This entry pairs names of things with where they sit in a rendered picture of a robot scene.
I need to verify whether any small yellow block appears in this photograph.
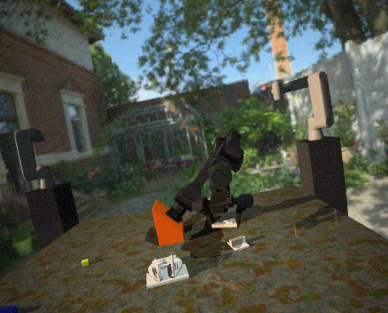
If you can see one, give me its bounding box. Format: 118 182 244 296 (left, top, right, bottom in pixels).
81 259 89 267

